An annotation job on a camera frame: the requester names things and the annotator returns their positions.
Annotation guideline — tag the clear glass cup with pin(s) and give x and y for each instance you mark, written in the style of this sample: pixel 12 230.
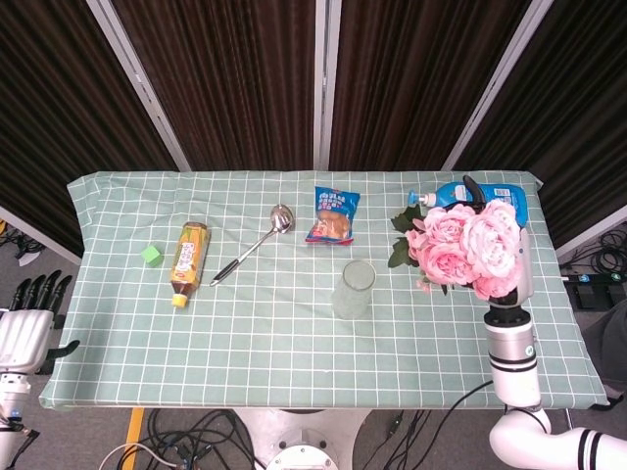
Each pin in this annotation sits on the clear glass cup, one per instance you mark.
pixel 353 289

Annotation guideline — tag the blue pump detergent bottle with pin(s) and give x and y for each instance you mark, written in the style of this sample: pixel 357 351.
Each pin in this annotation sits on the blue pump detergent bottle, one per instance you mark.
pixel 448 193

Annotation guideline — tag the green cube block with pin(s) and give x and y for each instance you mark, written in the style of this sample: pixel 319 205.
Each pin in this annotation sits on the green cube block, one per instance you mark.
pixel 152 255

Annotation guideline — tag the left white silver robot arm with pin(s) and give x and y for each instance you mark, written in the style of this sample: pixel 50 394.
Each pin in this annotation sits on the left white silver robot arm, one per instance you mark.
pixel 12 411

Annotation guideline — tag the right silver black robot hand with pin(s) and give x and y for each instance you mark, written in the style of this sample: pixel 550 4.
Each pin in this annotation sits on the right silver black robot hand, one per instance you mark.
pixel 525 264

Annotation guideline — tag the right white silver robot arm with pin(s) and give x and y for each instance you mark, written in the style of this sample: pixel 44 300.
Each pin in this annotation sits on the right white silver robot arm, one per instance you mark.
pixel 514 362

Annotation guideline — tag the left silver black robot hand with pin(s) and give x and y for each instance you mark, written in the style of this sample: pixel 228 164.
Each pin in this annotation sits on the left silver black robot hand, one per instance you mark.
pixel 24 338

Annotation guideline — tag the dark grey fabric object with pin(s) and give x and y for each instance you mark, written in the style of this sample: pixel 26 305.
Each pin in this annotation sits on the dark grey fabric object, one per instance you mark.
pixel 610 343

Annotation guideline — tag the pink artificial flower bouquet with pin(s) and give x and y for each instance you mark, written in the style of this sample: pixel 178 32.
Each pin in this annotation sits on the pink artificial flower bouquet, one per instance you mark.
pixel 455 259

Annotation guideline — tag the blue snack bread bag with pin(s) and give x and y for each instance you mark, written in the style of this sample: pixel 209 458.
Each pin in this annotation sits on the blue snack bread bag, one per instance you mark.
pixel 333 215

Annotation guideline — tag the yellow label tea bottle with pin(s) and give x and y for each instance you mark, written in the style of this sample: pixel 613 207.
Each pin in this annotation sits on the yellow label tea bottle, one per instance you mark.
pixel 188 259

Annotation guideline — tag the dark curtain partition panel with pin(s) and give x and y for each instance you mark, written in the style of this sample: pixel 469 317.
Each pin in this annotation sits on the dark curtain partition panel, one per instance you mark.
pixel 416 83
pixel 49 122
pixel 235 83
pixel 578 122

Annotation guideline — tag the green white checked tablecloth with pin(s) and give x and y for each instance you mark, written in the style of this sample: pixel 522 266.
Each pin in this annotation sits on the green white checked tablecloth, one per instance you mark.
pixel 294 352

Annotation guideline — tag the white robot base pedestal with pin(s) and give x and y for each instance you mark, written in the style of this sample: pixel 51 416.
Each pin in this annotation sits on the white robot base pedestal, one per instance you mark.
pixel 303 436

